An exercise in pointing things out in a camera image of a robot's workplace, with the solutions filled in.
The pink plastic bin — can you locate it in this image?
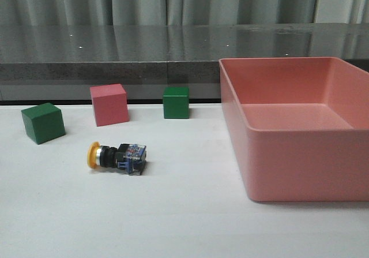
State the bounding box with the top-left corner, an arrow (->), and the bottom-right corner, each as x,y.
219,57 -> 368,202

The yellow push button switch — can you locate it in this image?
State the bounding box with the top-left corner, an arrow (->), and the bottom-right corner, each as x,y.
86,141 -> 147,175

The grey stone ledge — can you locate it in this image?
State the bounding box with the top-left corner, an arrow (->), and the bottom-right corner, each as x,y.
1,23 -> 368,84

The green cube near bin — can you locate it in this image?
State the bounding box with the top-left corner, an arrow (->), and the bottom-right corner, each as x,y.
163,87 -> 190,119

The pink cube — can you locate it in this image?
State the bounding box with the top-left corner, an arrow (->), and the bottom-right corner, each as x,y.
90,84 -> 129,126

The green cube far left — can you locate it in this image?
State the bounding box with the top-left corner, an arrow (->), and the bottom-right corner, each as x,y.
21,103 -> 66,145

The grey curtain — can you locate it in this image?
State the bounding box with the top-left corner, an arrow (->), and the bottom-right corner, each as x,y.
1,0 -> 368,26

